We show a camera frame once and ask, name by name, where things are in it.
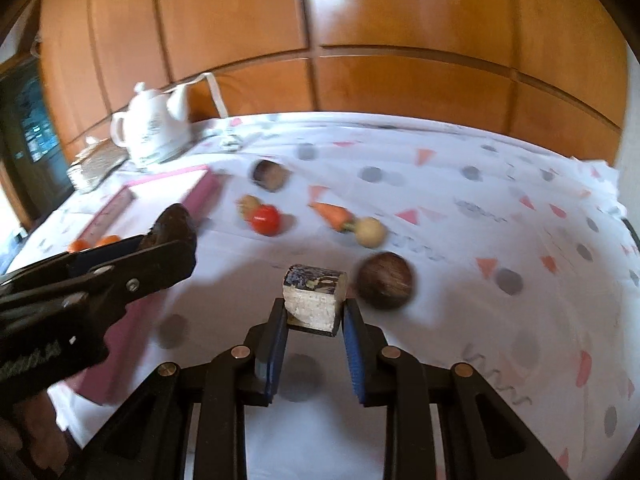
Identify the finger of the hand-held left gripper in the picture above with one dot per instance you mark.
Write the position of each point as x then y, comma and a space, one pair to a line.
107, 256
160, 265

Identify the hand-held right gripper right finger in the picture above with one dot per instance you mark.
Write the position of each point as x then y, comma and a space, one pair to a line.
354, 355

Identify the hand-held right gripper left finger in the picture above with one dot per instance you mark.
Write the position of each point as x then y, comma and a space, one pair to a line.
277, 355

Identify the pink shallow tray box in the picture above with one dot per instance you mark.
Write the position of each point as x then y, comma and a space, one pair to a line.
200, 195

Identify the small greenish brown fruit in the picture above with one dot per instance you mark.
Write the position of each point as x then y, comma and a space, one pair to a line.
247, 204

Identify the red tomato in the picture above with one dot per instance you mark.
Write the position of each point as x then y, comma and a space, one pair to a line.
265, 220

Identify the orange carrot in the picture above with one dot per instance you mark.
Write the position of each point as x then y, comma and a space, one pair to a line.
330, 213

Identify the person's left hand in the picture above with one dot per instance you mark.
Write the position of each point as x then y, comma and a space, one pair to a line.
35, 425

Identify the orange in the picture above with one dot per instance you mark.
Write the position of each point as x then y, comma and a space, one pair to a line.
107, 241
77, 246

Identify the brown round fruit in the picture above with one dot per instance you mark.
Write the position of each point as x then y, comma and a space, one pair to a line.
385, 280

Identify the silver patterned tissue box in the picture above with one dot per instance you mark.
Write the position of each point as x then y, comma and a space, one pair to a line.
95, 167

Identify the beige round potato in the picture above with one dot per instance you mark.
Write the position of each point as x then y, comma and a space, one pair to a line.
371, 232

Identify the white floral electric kettle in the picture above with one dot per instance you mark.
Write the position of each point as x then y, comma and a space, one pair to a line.
150, 130

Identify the white patterned tablecloth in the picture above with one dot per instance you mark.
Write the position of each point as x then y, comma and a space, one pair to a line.
450, 260

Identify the white power plug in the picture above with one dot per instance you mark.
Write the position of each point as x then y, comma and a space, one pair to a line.
230, 141

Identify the dark wooden door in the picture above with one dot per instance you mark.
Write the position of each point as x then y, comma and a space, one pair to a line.
30, 125

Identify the wooden wardrobe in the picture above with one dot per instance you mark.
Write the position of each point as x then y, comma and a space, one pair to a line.
400, 35

